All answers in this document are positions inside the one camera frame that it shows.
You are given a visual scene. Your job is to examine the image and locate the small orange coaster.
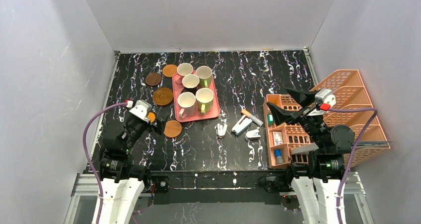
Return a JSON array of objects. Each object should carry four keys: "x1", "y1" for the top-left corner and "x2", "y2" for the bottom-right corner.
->
[{"x1": 147, "y1": 112, "x2": 156, "y2": 123}]

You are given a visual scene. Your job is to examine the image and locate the brown saucer coaster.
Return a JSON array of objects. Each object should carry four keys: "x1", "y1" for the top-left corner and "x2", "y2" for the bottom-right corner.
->
[{"x1": 152, "y1": 87, "x2": 173, "y2": 106}]

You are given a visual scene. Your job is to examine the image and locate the dark brown coaster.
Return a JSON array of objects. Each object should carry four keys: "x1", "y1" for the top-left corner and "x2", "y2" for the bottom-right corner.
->
[{"x1": 145, "y1": 73, "x2": 162, "y2": 86}]

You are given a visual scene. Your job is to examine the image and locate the pink tray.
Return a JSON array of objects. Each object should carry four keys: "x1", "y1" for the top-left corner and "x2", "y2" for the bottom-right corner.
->
[{"x1": 172, "y1": 73, "x2": 220, "y2": 123}]

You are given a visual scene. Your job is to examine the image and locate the light orange coaster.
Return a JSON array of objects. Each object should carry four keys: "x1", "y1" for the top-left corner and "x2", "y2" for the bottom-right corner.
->
[{"x1": 162, "y1": 64, "x2": 177, "y2": 77}]

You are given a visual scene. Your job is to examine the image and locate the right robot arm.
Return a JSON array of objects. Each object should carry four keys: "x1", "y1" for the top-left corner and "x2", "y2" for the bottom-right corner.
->
[{"x1": 267, "y1": 88, "x2": 355, "y2": 224}]

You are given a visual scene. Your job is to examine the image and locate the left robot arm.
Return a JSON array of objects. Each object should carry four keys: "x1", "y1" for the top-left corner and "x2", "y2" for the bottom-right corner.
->
[{"x1": 92, "y1": 114, "x2": 168, "y2": 224}]

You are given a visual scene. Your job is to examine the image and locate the orange wooden coaster front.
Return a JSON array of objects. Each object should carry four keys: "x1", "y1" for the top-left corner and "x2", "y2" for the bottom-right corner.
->
[{"x1": 163, "y1": 120, "x2": 182, "y2": 138}]

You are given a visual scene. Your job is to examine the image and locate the green eraser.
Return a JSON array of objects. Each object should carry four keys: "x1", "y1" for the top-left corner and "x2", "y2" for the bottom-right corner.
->
[{"x1": 267, "y1": 114, "x2": 274, "y2": 127}]

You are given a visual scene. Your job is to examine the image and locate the white red card box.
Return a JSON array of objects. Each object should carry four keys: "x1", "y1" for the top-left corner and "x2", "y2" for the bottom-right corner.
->
[{"x1": 272, "y1": 132, "x2": 283, "y2": 146}]

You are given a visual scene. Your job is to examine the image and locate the orange grey marker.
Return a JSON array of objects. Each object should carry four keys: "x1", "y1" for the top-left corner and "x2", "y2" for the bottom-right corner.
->
[{"x1": 241, "y1": 109, "x2": 264, "y2": 127}]

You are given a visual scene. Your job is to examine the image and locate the orange file organizer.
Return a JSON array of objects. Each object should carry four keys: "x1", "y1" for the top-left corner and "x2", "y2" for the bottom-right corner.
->
[{"x1": 263, "y1": 70, "x2": 390, "y2": 169}]

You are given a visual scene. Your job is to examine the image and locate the pink mug front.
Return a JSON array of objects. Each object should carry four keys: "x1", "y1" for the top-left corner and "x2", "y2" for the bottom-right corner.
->
[{"x1": 177, "y1": 92, "x2": 197, "y2": 119}]

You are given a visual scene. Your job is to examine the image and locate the pink mug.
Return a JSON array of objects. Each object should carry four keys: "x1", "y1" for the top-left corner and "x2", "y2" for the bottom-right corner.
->
[
  {"x1": 177, "y1": 92, "x2": 197, "y2": 119},
  {"x1": 176, "y1": 63, "x2": 194, "y2": 85}
]

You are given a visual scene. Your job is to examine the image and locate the white stapler right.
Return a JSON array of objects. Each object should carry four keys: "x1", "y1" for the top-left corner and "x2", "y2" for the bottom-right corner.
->
[{"x1": 245, "y1": 129, "x2": 261, "y2": 141}]

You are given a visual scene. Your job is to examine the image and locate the blue white stapler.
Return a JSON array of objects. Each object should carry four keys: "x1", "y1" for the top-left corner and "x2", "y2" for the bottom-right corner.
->
[{"x1": 231, "y1": 115, "x2": 253, "y2": 136}]

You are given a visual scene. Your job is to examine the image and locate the dark brown mug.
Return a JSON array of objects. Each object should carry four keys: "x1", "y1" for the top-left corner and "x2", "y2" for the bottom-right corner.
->
[{"x1": 182, "y1": 74, "x2": 200, "y2": 94}]

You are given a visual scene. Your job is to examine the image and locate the blue stamp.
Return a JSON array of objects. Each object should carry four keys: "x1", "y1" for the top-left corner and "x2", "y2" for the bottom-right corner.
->
[{"x1": 274, "y1": 149, "x2": 284, "y2": 164}]

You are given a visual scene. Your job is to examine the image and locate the green mug front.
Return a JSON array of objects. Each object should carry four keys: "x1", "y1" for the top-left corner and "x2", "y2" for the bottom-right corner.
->
[{"x1": 196, "y1": 88, "x2": 214, "y2": 115}]

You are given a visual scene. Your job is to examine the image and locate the green mug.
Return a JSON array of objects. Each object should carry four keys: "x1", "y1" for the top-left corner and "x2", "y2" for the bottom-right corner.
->
[
  {"x1": 196, "y1": 88, "x2": 214, "y2": 115},
  {"x1": 196, "y1": 66, "x2": 213, "y2": 88}
]

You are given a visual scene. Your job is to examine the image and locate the pink mug rear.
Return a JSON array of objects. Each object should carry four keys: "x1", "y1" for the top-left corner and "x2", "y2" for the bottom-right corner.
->
[{"x1": 176, "y1": 63, "x2": 194, "y2": 85}]

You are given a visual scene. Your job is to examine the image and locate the green mug rear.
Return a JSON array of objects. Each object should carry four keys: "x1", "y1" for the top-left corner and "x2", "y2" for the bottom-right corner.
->
[{"x1": 196, "y1": 66, "x2": 213, "y2": 88}]

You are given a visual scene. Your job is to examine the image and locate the small white stapler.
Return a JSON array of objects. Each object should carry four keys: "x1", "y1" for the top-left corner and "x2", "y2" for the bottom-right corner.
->
[{"x1": 216, "y1": 124, "x2": 227, "y2": 139}]

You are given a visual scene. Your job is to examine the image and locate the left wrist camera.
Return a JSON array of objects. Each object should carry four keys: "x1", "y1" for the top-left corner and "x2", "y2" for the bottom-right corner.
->
[{"x1": 129, "y1": 100, "x2": 152, "y2": 123}]

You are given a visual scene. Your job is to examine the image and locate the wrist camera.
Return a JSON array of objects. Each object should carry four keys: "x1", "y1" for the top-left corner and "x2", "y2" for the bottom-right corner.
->
[
  {"x1": 309, "y1": 88, "x2": 337, "y2": 116},
  {"x1": 129, "y1": 100, "x2": 152, "y2": 123}
]

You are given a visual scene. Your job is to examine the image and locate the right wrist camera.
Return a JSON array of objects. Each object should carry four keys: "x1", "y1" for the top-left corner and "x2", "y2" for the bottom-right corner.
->
[{"x1": 309, "y1": 88, "x2": 337, "y2": 116}]

